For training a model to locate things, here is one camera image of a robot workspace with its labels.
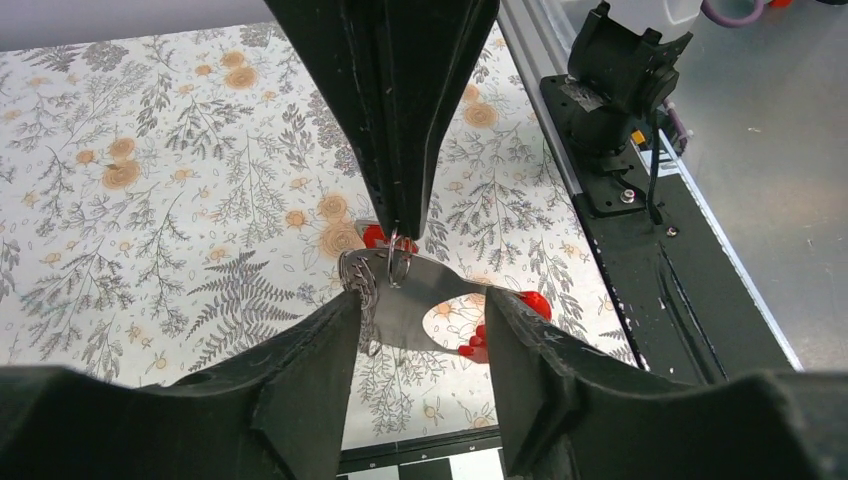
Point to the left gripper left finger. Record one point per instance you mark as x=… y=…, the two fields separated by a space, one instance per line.
x=274 y=411

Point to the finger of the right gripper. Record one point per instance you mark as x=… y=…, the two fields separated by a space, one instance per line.
x=426 y=52
x=322 y=34

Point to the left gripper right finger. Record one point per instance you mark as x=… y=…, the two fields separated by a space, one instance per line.
x=569 y=411

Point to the keyring with red fob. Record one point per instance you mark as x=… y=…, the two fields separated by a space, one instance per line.
x=397 y=289

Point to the red key tag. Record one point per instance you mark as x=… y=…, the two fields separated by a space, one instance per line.
x=374 y=237

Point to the black white chessboard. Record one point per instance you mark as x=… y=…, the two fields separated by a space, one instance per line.
x=468 y=454

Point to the floral table mat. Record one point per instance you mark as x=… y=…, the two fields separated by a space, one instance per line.
x=172 y=200

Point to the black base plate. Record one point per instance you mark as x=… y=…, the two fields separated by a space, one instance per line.
x=687 y=311

